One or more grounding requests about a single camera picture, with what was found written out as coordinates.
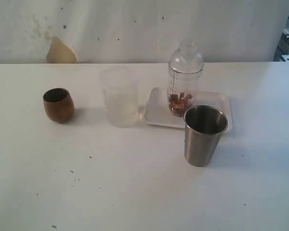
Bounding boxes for translucent plastic beaker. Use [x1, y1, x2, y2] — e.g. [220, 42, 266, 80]
[100, 66, 138, 128]

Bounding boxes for brown wooden cup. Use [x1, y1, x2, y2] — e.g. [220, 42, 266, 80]
[43, 88, 75, 123]

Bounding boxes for clear plastic shaker cup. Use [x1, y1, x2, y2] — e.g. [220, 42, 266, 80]
[167, 67, 203, 107]

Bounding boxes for gold foil-wrapped chocolate coins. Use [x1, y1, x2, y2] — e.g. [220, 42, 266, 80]
[168, 92, 193, 117]

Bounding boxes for white rectangular tray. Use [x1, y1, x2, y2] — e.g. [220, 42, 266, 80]
[143, 88, 233, 133]

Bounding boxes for clear plastic shaker lid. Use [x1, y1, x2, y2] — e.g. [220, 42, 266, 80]
[169, 39, 204, 74]

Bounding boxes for stainless steel cup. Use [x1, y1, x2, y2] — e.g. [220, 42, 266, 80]
[184, 105, 228, 167]

